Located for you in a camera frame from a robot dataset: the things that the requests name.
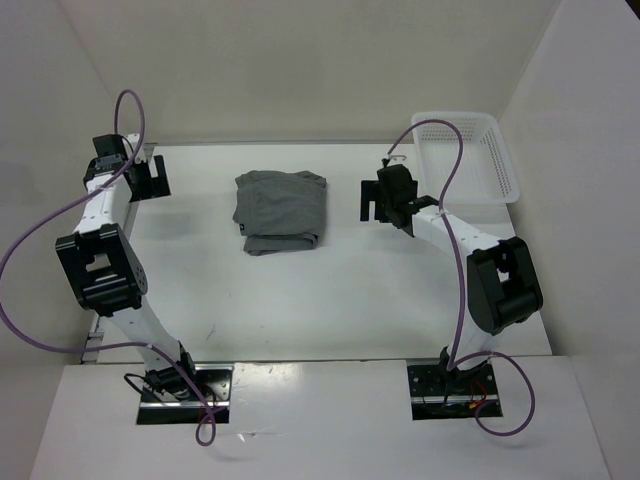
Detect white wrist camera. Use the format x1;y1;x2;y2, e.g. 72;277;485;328
123;133;155;164
381;154;407;168

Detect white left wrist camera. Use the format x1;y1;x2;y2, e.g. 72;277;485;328
123;133;155;164

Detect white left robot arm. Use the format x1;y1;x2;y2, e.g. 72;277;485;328
55;134;200;400

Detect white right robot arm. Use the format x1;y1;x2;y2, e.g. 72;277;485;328
360;165;543;393

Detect black mounting plate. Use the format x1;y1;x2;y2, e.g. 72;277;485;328
126;364;233;426
407;359;502;421

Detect grey shorts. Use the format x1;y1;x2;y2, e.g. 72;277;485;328
233;170;328;256

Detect white plastic basket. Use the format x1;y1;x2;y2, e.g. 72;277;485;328
411;111;520;205

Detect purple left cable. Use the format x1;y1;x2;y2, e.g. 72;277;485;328
0;89;226;446

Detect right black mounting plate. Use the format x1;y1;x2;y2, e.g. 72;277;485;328
407;359;502;421

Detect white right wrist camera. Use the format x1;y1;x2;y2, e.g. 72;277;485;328
381;154;407;168

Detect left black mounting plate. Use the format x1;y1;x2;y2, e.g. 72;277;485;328
126;364;233;426

